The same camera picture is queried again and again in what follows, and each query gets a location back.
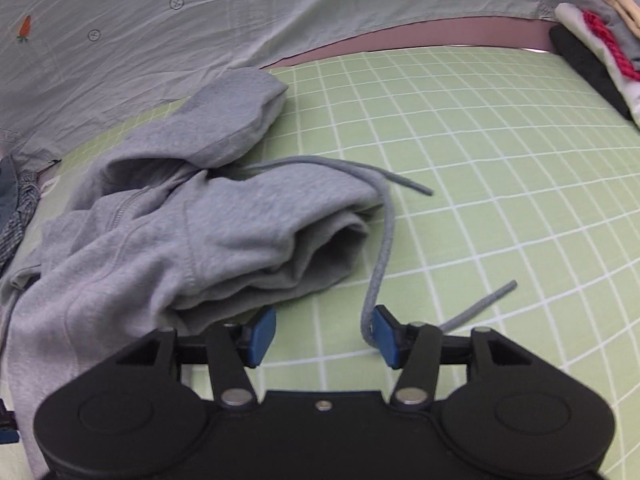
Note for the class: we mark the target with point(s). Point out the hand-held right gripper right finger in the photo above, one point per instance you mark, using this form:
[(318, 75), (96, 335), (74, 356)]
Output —
[(384, 335)]

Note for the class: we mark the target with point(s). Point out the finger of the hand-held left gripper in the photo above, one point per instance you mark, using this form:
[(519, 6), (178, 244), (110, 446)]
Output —
[(6, 422)]

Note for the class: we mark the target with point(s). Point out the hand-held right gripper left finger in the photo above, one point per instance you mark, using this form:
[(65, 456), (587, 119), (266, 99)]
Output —
[(264, 332)]

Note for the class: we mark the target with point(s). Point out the grey zip hoodie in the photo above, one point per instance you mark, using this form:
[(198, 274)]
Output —
[(200, 240)]

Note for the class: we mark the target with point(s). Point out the dark checked cloth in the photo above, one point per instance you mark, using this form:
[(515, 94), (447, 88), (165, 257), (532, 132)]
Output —
[(22, 210)]

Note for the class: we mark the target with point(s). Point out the blue denim garment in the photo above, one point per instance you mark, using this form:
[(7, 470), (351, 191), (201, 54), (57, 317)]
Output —
[(9, 190)]

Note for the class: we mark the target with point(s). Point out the white fabric loop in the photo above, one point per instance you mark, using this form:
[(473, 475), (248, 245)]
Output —
[(48, 186)]

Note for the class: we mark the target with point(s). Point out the pink mattress cover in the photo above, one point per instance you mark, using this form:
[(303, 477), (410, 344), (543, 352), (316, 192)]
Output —
[(425, 32)]

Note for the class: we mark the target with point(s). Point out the grey-green carrot print quilt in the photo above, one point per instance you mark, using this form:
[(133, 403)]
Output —
[(250, 15)]

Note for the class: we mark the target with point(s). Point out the black folded garment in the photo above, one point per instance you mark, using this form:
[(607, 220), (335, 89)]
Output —
[(585, 62)]

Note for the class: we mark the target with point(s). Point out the grey folded garment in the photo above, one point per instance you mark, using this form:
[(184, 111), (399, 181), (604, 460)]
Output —
[(612, 22)]

